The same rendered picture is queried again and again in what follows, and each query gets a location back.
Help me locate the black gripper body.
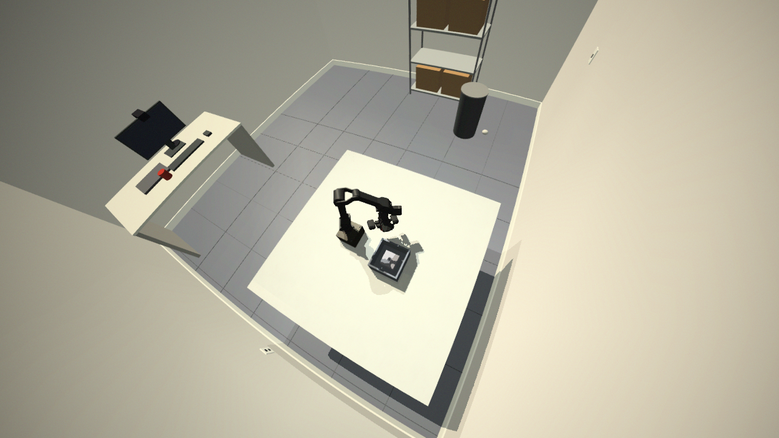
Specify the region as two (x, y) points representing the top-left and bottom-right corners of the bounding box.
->
(367, 215), (399, 230)

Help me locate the white square plate with hole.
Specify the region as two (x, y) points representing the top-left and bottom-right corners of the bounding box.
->
(380, 250), (400, 270)

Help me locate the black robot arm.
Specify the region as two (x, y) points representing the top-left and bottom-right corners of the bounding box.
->
(334, 187), (402, 234)

